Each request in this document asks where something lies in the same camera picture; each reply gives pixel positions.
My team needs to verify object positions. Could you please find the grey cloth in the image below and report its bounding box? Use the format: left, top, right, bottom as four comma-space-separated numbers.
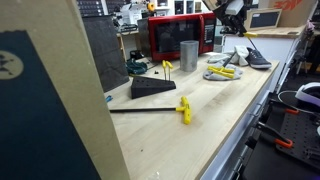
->
202, 62, 244, 82

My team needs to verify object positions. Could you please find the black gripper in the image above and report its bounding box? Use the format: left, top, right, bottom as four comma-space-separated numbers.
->
212, 4, 252, 36

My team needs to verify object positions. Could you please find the black clamp orange tip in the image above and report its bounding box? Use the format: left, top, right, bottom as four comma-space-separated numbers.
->
269, 99, 301, 116
254, 121, 295, 150

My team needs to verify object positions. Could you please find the white cable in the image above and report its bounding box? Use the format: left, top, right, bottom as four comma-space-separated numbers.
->
277, 89, 320, 117

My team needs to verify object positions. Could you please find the red and black microwave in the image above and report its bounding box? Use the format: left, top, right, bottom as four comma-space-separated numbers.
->
147, 12, 218, 63

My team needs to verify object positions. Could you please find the cardboard box red print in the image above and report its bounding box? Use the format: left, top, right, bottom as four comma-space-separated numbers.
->
258, 0, 318, 28

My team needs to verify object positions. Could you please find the framed black board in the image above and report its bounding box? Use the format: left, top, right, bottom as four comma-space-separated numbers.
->
244, 8, 283, 31

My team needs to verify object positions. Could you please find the green cable coil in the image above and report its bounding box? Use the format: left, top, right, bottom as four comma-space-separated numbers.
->
125, 58, 149, 76

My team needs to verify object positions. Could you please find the black wrench stand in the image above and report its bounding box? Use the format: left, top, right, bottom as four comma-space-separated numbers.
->
130, 75, 177, 100

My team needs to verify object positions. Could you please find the grey metal cylinder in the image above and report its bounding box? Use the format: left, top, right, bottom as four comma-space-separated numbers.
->
179, 40, 200, 73

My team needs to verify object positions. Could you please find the yellow T-handle hex wrench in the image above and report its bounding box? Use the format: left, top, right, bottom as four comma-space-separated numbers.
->
242, 31, 259, 52
165, 60, 175, 82
213, 50, 238, 75
207, 53, 235, 80
161, 59, 168, 82

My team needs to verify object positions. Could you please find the grey sneaker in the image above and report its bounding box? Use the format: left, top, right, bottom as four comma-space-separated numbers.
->
244, 47, 273, 70

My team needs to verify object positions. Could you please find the white cloth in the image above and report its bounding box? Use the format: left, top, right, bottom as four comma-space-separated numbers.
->
206, 45, 250, 67

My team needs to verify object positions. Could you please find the long yellow T-handle wrench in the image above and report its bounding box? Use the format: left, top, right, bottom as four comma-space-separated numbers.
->
109, 95, 193, 126

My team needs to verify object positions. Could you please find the brown cardboard box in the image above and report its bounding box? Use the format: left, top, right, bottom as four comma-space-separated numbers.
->
0, 0, 131, 180

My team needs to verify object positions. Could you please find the wooden desk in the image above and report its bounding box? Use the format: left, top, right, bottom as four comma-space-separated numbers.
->
222, 25, 307, 40

